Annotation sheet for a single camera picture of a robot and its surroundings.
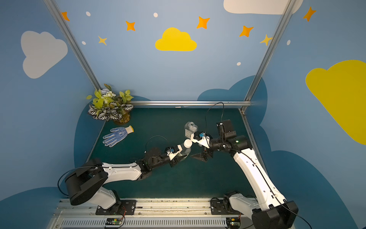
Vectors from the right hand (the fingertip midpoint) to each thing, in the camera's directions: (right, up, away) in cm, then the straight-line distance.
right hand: (196, 144), depth 71 cm
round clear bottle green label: (-6, -5, +5) cm, 9 cm away
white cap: (-5, +1, -2) cm, 5 cm away
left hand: (-6, -4, +8) cm, 11 cm away
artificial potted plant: (-57, +22, +21) cm, 65 cm away
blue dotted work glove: (-57, +1, +33) cm, 66 cm away
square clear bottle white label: (-2, +7, +24) cm, 25 cm away
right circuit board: (+19, -41, +1) cm, 45 cm away
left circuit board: (-43, -40, 0) cm, 58 cm away
